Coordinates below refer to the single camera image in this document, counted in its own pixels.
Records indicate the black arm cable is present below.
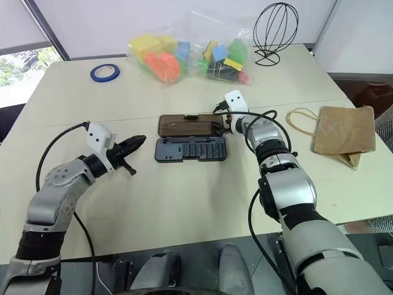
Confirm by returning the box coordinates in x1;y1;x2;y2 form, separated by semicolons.
212;101;299;293
34;122;98;295

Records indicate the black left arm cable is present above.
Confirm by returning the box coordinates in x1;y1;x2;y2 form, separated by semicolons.
34;122;98;295

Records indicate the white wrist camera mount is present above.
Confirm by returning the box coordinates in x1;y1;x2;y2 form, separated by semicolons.
86;122;118;171
224;89;249;114

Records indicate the dark brown box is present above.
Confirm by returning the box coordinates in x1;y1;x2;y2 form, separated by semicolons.
357;82;393;109

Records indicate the black wire head stand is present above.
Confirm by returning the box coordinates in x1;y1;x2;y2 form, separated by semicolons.
252;2;300;66

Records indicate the brown paper bag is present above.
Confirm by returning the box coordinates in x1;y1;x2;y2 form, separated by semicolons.
286;105;377;171

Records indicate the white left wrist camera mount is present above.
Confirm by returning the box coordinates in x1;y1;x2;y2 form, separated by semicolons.
86;122;118;171

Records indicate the plastic bag of foam blocks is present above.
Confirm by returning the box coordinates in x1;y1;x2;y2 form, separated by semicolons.
126;33;192;85

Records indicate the black window frame post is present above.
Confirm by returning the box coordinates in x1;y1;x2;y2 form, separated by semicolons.
20;0;71;61

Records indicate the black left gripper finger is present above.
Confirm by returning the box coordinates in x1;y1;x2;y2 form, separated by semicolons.
120;134;147;149
122;140;146;155

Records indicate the thin white cable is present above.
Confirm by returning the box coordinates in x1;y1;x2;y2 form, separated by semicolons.
95;261;119;294

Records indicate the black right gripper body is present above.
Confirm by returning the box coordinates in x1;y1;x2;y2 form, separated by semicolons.
223;112;236;136

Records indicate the dark rounded robot leg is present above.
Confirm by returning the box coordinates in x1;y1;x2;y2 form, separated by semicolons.
128;249;182;292
216;242;256;295

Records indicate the plastic bag of toy blocks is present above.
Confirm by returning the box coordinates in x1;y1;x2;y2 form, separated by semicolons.
190;11;256;87

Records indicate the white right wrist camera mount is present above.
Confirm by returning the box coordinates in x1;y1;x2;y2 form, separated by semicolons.
224;89;249;114

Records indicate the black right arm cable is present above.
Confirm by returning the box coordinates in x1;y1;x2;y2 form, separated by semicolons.
212;101;299;293

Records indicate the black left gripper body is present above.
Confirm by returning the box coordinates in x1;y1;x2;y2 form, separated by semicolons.
106;141;138;178

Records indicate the blue tape roll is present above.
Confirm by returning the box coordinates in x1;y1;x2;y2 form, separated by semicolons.
89;63;122;84

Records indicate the black screwdriver bit case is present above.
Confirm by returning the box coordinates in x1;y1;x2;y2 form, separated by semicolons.
152;114;230;164

